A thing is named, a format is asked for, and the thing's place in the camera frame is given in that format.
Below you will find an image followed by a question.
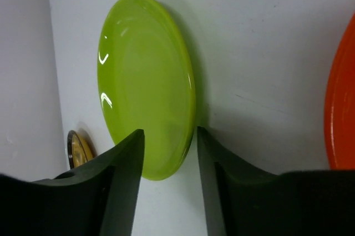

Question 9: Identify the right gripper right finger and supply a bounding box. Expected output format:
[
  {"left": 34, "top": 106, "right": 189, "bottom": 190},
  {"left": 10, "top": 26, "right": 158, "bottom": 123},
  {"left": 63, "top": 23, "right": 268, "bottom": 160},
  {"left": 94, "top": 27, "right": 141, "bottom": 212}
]
[{"left": 197, "top": 127, "right": 354, "bottom": 235}]

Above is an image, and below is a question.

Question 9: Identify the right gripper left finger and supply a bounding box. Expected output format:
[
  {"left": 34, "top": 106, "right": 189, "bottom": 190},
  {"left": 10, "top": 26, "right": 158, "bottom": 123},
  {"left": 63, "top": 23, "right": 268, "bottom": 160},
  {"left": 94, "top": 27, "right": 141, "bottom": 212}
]
[{"left": 1, "top": 129, "right": 145, "bottom": 235}]

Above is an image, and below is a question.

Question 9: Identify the green plate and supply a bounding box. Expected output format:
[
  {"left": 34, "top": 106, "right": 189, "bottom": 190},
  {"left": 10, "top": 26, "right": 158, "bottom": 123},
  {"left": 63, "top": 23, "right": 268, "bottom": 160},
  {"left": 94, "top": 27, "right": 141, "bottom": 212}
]
[{"left": 97, "top": 0, "right": 196, "bottom": 181}]

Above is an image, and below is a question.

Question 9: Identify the brown yellow plate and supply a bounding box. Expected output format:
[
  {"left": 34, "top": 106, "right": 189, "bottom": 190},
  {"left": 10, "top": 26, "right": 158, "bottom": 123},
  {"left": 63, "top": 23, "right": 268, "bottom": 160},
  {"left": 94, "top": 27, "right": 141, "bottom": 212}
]
[{"left": 67, "top": 130, "right": 96, "bottom": 169}]

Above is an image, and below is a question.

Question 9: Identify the orange plate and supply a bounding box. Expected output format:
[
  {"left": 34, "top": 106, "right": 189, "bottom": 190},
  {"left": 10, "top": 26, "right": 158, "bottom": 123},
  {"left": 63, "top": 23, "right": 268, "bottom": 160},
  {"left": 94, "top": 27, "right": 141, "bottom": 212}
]
[{"left": 324, "top": 17, "right": 354, "bottom": 170}]

